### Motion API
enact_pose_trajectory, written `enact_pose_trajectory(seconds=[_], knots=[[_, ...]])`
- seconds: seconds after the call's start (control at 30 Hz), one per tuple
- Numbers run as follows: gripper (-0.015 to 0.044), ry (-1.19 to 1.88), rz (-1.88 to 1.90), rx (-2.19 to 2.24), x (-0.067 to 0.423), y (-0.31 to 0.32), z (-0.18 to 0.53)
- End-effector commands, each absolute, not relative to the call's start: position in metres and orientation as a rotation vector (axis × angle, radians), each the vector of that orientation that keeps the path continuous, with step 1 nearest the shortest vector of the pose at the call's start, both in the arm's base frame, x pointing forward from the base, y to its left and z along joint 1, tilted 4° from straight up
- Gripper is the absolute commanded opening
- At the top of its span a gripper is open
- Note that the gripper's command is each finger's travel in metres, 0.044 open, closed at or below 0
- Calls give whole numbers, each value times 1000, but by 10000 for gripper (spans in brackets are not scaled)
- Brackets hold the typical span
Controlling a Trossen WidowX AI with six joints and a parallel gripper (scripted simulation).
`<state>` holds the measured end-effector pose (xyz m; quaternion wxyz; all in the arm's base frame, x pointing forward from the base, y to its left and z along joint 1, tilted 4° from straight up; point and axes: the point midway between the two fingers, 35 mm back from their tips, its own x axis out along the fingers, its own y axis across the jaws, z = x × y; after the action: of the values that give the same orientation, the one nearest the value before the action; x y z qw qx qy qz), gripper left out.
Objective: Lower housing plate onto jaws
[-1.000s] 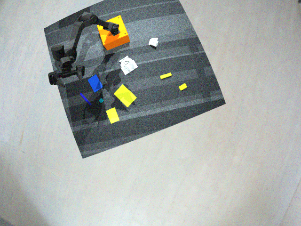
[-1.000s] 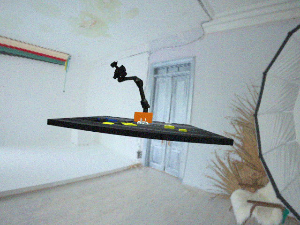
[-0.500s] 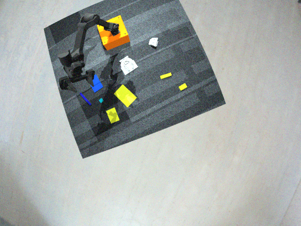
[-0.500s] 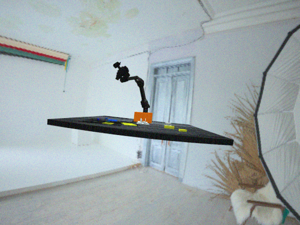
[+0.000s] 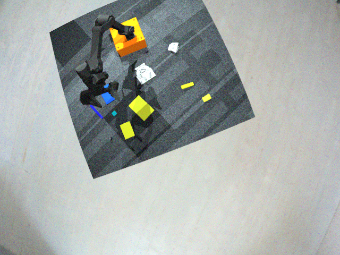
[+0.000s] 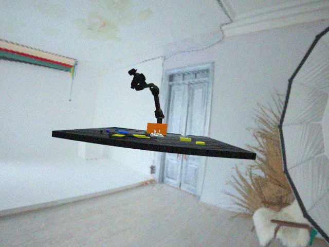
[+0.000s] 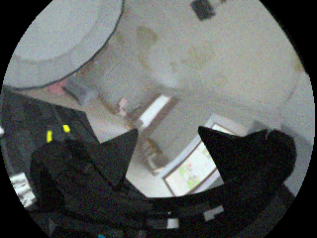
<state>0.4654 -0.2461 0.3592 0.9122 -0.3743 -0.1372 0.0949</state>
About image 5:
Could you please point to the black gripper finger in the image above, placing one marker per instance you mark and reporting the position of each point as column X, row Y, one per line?
column 91, row 100
column 114, row 93

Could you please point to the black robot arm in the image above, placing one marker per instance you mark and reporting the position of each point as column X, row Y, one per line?
column 85, row 69

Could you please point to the blue rectangular plate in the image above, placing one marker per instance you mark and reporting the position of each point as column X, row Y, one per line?
column 107, row 97

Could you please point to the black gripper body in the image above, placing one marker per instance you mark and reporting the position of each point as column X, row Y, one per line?
column 96, row 90

